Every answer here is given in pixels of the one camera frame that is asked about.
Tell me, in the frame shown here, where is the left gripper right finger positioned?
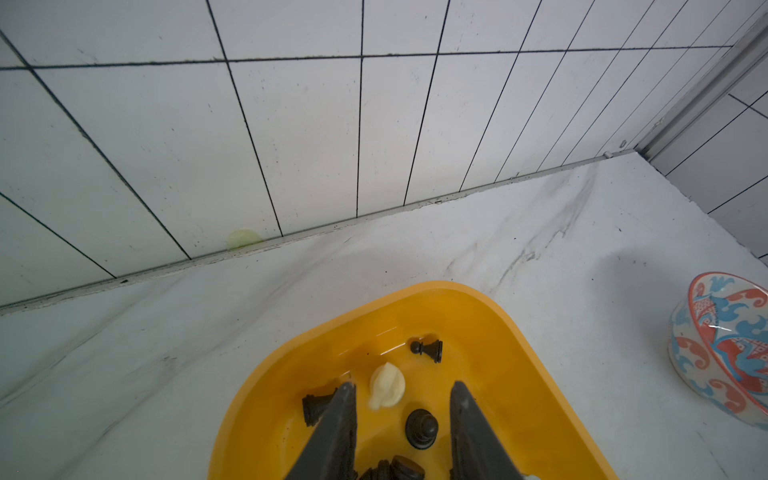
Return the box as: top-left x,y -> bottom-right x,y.
449,381 -> 524,480

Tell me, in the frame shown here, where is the red blue patterned bowl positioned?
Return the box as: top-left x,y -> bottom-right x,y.
668,272 -> 767,431

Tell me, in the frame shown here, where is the yellow plastic storage box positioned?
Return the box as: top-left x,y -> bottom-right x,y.
208,281 -> 614,479

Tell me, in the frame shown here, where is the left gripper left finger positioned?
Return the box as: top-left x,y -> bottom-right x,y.
286,382 -> 357,479

